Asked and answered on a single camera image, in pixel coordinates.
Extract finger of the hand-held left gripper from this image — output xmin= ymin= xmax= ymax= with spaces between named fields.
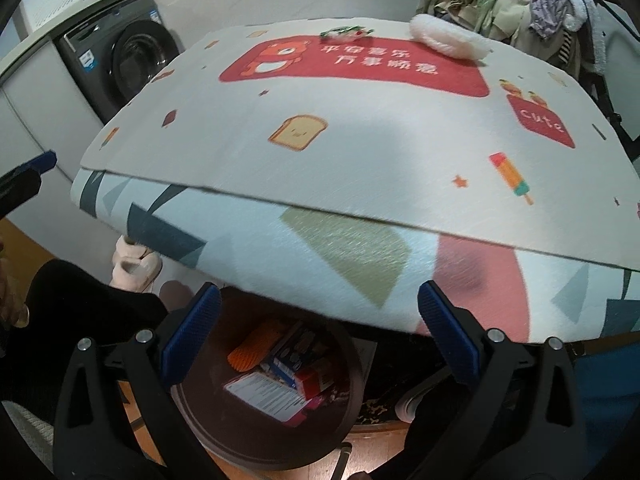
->
xmin=0 ymin=150 xmax=57 ymax=217

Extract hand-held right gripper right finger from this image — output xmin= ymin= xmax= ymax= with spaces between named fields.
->
xmin=417 ymin=280 xmax=609 ymax=480

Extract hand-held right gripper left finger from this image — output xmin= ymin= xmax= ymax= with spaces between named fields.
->
xmin=52 ymin=282 xmax=223 ymax=480

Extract brown round bin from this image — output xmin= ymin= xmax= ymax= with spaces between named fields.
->
xmin=170 ymin=285 xmax=364 ymax=467

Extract blue box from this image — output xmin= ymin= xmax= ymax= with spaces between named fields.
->
xmin=260 ymin=322 xmax=322 ymax=387

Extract red box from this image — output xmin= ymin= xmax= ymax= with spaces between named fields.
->
xmin=295 ymin=362 xmax=337 ymax=402

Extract person's left hand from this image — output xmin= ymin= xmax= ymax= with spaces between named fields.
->
xmin=0 ymin=240 xmax=31 ymax=329

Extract white cabinet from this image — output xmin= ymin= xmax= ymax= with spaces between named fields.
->
xmin=0 ymin=0 xmax=149 ymax=186

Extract beige slipper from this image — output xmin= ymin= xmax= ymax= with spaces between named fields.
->
xmin=111 ymin=235 xmax=164 ymax=294

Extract dark patterned rug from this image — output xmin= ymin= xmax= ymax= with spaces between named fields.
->
xmin=357 ymin=394 xmax=402 ymax=424

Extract person's black pants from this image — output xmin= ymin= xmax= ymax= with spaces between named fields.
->
xmin=0 ymin=259 xmax=501 ymax=480

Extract geometric patterned tablecloth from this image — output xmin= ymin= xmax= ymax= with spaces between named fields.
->
xmin=70 ymin=167 xmax=640 ymax=346

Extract grey washing machine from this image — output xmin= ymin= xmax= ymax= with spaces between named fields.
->
xmin=55 ymin=0 xmax=184 ymax=124

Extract blue cloth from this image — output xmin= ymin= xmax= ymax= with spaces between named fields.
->
xmin=574 ymin=347 xmax=640 ymax=443

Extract printed white table mat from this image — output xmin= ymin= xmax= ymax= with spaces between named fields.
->
xmin=80 ymin=16 xmax=640 ymax=273

